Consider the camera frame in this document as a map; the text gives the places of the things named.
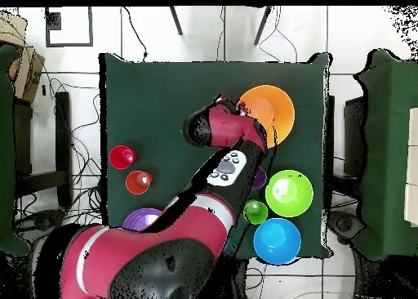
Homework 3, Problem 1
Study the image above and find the red cup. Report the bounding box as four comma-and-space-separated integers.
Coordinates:
108, 145, 137, 171

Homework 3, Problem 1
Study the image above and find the black stand frame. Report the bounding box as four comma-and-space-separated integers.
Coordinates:
322, 95, 367, 212
12, 91, 73, 208

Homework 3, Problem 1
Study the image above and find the green cloth covered side table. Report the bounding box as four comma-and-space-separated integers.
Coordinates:
354, 48, 418, 262
0, 43, 32, 257

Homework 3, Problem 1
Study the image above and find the grey base with knob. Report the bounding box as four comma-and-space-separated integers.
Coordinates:
17, 208, 66, 236

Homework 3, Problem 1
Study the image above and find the large blue bowl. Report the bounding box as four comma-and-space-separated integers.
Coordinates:
252, 217, 302, 266

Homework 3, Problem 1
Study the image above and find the green bowl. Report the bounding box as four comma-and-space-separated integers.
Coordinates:
265, 169, 314, 219

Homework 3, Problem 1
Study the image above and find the black square floor frame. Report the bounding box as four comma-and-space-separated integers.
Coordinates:
44, 6, 94, 47

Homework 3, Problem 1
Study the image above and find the orange cup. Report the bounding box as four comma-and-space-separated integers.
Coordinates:
125, 170, 153, 196

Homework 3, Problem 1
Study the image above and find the orange bowl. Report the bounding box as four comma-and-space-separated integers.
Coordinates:
236, 84, 296, 149

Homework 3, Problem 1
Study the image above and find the tangle of black cables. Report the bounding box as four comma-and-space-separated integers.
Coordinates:
12, 78, 109, 234

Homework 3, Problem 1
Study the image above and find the cardboard box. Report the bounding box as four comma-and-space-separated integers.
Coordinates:
0, 12, 46, 104

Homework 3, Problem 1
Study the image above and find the purple cup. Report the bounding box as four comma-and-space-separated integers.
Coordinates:
251, 166, 268, 191

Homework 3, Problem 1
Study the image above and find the black cable with plug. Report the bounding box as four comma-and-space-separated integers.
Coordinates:
121, 6, 149, 60

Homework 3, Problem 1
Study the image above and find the black tripod leg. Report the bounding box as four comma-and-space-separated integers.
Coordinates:
253, 6, 273, 46
168, 6, 184, 36

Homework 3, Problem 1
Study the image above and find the plain green cup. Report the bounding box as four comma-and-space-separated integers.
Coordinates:
242, 199, 269, 225

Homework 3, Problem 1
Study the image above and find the purple bowl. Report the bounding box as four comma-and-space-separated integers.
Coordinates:
122, 208, 163, 232

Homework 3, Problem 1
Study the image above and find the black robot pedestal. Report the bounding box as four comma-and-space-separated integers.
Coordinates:
228, 258, 249, 299

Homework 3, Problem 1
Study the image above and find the dark green table cloth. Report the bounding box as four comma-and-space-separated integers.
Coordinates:
99, 51, 332, 261

